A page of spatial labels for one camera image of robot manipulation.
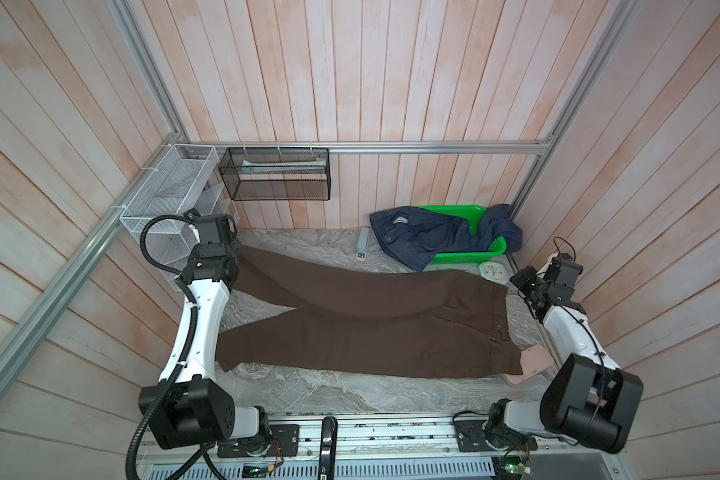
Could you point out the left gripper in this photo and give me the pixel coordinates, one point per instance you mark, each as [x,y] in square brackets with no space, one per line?
[236,246]

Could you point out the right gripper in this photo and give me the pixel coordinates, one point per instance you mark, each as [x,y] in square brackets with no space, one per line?
[521,276]

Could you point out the brown trousers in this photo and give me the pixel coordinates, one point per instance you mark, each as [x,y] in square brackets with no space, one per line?
[437,324]

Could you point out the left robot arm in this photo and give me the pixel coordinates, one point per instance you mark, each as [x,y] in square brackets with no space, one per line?
[187,407]

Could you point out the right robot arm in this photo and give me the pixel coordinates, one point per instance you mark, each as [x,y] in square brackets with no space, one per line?
[591,401]

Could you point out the white round clock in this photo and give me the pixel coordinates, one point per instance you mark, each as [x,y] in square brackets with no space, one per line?
[494,271]

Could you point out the green plastic basket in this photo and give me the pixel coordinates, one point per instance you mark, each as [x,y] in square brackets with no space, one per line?
[472,214]

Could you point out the dark blue denim jeans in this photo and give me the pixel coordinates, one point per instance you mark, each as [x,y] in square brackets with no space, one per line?
[413,236]

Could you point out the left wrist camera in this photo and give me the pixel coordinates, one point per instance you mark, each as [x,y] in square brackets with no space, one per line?
[212,229]

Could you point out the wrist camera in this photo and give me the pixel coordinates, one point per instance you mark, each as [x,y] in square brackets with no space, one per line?
[212,229]
[566,269]

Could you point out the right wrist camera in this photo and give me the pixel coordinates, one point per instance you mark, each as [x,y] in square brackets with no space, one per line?
[566,269]

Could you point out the white wire mesh shelf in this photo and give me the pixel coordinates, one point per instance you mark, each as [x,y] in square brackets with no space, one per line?
[182,183]

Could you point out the black wire mesh basket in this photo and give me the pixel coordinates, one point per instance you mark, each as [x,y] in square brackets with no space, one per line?
[276,173]

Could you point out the aluminium front rail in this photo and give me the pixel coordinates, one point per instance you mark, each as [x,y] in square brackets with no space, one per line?
[366,436]

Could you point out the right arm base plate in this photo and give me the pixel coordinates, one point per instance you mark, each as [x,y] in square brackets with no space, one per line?
[484,436]

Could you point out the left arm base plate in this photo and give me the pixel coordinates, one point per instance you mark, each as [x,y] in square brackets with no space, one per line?
[283,441]

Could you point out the black handle on rail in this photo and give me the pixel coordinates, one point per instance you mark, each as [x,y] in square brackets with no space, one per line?
[328,448]

